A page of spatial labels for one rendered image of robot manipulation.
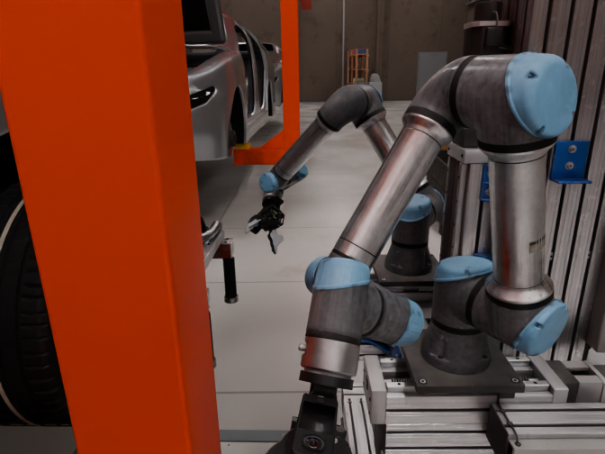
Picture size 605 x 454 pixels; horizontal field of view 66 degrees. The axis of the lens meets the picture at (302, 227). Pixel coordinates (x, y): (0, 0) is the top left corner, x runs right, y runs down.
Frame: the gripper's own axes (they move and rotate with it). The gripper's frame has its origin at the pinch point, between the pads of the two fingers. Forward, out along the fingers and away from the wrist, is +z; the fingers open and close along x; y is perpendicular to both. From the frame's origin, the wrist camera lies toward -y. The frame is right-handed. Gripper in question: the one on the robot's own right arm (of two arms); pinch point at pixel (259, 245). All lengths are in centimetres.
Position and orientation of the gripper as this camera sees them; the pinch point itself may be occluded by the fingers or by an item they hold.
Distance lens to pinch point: 169.2
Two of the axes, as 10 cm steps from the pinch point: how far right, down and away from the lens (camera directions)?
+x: 6.8, 5.2, 5.1
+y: 7.3, -3.8, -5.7
